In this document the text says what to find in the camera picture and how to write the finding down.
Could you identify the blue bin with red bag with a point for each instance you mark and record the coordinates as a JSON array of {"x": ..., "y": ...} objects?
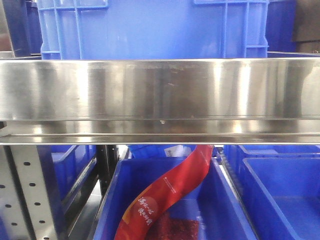
[{"x": 212, "y": 205}]

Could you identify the blue bin at left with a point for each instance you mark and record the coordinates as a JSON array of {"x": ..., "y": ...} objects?
[{"x": 69, "y": 161}]

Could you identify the blue bin at right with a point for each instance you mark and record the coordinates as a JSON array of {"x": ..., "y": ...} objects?
[{"x": 279, "y": 186}]

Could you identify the red snack bag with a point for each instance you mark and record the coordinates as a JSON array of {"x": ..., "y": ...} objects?
[{"x": 163, "y": 193}]

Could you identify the dark red packet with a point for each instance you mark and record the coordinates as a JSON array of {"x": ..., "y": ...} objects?
[{"x": 168, "y": 228}]

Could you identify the large blue plastic crate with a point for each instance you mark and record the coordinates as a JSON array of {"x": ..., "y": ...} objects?
[{"x": 152, "y": 29}]

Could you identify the perforated metal shelf upright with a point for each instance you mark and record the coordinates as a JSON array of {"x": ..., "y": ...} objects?
[{"x": 26, "y": 195}]

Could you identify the stainless steel shelf rail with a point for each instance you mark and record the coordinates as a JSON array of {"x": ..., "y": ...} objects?
[{"x": 197, "y": 101}]

